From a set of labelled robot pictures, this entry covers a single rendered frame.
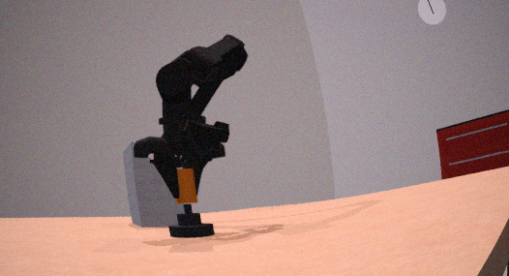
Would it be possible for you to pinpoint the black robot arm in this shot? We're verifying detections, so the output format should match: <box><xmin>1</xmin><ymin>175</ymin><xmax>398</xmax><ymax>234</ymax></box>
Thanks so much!
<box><xmin>156</xmin><ymin>34</ymin><xmax>248</xmax><ymax>149</ymax></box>

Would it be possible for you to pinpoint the orange knob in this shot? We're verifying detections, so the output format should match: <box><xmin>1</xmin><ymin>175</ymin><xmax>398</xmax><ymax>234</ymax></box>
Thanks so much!
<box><xmin>175</xmin><ymin>169</ymin><xmax>197</xmax><ymax>203</ymax></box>

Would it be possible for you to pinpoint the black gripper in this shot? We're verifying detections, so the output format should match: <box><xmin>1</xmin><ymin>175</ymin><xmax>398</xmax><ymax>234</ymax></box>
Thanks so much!
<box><xmin>134</xmin><ymin>107</ymin><xmax>225</xmax><ymax>199</ymax></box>

